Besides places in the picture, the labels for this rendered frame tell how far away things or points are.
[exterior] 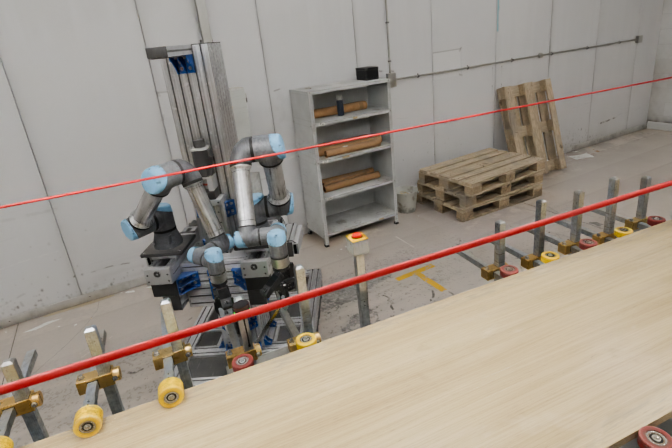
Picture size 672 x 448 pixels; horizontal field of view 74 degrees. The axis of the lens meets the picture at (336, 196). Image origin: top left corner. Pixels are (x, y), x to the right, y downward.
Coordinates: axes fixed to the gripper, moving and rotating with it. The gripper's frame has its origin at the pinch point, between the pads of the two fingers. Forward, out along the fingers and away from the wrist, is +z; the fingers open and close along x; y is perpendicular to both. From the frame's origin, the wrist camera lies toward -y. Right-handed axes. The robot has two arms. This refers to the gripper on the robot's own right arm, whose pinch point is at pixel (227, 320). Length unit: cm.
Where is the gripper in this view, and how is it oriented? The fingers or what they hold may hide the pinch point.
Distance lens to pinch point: 217.1
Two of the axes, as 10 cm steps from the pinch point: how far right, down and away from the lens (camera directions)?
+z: 0.9, 9.3, 3.5
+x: -9.2, 2.2, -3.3
